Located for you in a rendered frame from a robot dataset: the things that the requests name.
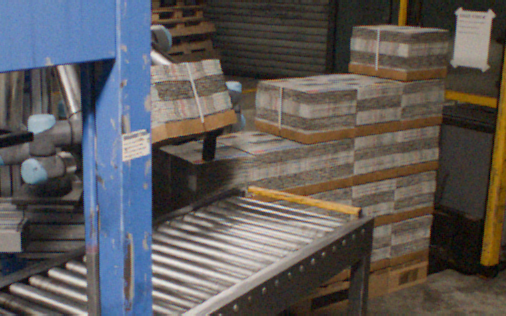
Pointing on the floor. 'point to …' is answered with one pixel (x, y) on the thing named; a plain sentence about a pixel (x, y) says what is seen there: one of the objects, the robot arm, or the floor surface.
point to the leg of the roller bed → (358, 291)
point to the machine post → (119, 169)
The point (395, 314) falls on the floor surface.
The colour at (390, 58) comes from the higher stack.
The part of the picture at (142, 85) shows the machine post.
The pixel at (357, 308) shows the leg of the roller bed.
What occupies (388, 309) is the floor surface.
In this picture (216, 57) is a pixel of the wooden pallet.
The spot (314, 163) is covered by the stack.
